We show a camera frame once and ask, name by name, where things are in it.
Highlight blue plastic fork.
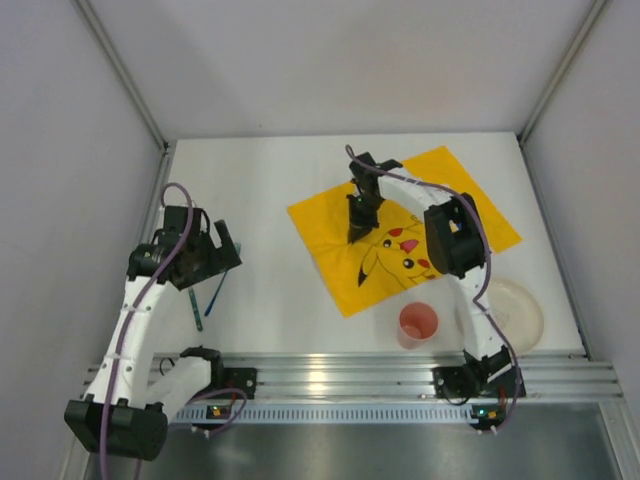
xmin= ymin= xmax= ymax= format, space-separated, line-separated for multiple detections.
xmin=204 ymin=242 xmax=242 ymax=317

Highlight aluminium mounting rail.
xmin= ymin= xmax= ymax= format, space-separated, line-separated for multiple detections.
xmin=79 ymin=351 xmax=624 ymax=403

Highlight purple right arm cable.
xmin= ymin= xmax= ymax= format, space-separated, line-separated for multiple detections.
xmin=344 ymin=144 xmax=524 ymax=432

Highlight yellow Pikachu cloth placemat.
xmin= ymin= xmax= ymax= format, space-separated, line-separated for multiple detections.
xmin=288 ymin=146 xmax=521 ymax=317

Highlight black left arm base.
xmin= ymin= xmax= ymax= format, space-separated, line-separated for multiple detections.
xmin=193 ymin=367 xmax=258 ymax=400

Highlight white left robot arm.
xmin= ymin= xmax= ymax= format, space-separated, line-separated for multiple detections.
xmin=64 ymin=206 xmax=257 ymax=461

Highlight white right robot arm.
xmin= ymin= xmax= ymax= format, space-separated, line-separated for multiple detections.
xmin=345 ymin=146 xmax=518 ymax=391

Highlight pink plastic cup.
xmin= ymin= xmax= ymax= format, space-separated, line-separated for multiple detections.
xmin=397 ymin=302 xmax=439 ymax=350

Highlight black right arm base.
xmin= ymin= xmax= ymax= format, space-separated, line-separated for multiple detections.
xmin=432 ymin=346 xmax=526 ymax=401

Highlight slotted grey cable duct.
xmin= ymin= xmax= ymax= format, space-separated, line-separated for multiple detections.
xmin=170 ymin=402 xmax=501 ymax=425

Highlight white bear plate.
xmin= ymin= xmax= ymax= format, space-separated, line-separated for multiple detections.
xmin=451 ymin=278 xmax=544 ymax=359

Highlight green handled metal spoon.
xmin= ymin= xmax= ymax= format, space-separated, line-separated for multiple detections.
xmin=188 ymin=287 xmax=204 ymax=332

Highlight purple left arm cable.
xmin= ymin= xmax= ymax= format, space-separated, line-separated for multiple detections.
xmin=97 ymin=182 xmax=249 ymax=480

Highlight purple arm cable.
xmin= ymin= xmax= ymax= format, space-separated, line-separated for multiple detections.
xmin=344 ymin=144 xmax=524 ymax=432
xmin=97 ymin=182 xmax=249 ymax=480

